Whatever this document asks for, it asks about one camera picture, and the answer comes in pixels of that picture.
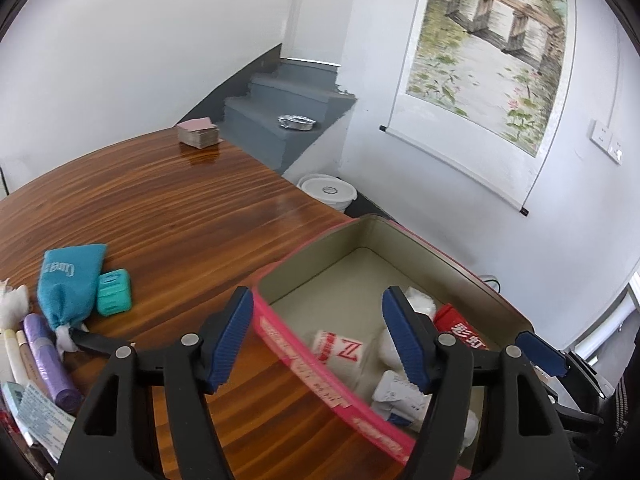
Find crumpled white paper packet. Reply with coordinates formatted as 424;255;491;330
371;370;436;433

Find purple tube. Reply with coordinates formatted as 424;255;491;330
23;313;83;416

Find small teal plastic case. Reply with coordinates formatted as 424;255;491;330
96;269;134;317

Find crumpled white tissue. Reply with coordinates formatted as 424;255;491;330
0;277;31;332

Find white tube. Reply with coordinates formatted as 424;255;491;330
3;329;23;388

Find landscape wall scroll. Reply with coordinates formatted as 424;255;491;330
379;0;576;218

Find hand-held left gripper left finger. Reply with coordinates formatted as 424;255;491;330
54;286;255;480

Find light blue packet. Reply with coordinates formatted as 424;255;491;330
1;381;76;462

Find pink tin box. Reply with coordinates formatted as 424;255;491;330
251;214;536;480

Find beige tube with gold cap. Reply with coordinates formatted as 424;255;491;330
16;330;45;392

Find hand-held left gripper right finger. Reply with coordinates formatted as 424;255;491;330
381;285;581;480

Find white wall socket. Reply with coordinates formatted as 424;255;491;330
589;119;626;166

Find white tissue ball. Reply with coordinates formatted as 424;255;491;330
402;286;442;319

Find white red print packet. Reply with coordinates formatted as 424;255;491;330
311;329;381;392

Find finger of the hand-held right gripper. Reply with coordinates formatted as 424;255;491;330
515;331;601;397

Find grey stairs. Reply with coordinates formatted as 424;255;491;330
222;57;358;173

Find white door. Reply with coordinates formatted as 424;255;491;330
280;0;362;68

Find dark striped cloth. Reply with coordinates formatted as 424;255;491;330
602;350;640;480

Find teal drawstring pouch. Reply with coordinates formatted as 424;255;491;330
36;243;108;361

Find white lidded bucket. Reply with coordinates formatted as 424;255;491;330
298;173;358;212

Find wooden desktop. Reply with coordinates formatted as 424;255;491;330
0;127;416;480

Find stack of pink cards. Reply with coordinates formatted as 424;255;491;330
175;116;219;149

